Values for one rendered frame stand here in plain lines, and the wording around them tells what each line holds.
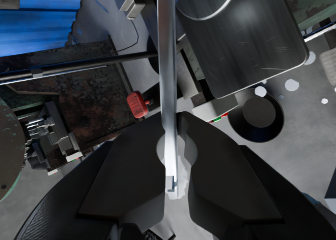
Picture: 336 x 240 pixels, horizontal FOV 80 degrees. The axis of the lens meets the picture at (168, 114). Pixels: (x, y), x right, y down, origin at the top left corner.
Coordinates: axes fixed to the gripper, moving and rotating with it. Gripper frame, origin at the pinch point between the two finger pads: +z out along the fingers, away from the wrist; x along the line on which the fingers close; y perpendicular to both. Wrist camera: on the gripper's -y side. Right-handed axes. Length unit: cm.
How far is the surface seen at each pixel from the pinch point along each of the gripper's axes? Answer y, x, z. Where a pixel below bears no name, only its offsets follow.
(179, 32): -1.5, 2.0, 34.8
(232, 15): -5.6, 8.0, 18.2
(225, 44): -1.9, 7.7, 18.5
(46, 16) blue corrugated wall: 7, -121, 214
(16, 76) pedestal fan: 22, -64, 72
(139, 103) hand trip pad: 16.3, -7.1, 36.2
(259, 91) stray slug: 8.0, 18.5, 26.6
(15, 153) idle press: 71, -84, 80
